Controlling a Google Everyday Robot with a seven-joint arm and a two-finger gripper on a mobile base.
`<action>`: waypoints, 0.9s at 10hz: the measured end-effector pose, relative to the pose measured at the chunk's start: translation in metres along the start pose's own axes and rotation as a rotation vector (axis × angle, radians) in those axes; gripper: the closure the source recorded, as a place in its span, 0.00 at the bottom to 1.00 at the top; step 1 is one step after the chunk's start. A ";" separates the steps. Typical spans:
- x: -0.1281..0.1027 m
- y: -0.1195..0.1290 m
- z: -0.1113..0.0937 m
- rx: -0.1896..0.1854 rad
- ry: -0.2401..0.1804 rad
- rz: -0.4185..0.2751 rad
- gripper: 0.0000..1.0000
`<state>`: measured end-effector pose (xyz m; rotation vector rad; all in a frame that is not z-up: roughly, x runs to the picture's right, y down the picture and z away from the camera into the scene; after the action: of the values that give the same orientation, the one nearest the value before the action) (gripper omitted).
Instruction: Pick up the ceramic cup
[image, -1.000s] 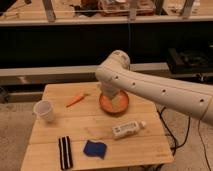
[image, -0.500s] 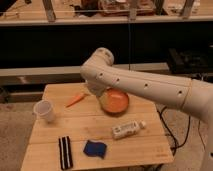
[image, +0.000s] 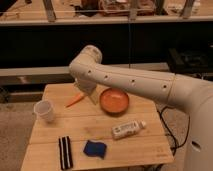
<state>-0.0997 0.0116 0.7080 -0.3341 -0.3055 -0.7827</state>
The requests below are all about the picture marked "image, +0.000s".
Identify black white striped block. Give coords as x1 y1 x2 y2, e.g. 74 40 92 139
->
58 136 73 170

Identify black cable on floor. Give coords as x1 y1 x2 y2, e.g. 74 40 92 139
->
157 105 191 158

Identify white plastic bottle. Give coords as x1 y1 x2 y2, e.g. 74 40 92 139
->
111 121 146 140

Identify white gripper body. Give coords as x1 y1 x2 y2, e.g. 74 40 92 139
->
75 78 97 96

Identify orange bowl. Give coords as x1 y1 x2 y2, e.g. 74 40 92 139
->
99 88 129 115

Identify orange carrot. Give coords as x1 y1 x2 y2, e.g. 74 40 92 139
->
66 93 85 108

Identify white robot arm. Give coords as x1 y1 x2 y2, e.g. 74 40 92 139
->
69 45 213 171

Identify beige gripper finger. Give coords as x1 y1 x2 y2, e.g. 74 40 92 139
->
88 90 99 105

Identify blue sponge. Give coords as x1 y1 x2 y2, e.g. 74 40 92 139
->
83 140 107 158

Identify wooden table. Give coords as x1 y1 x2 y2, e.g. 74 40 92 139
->
21 83 173 171

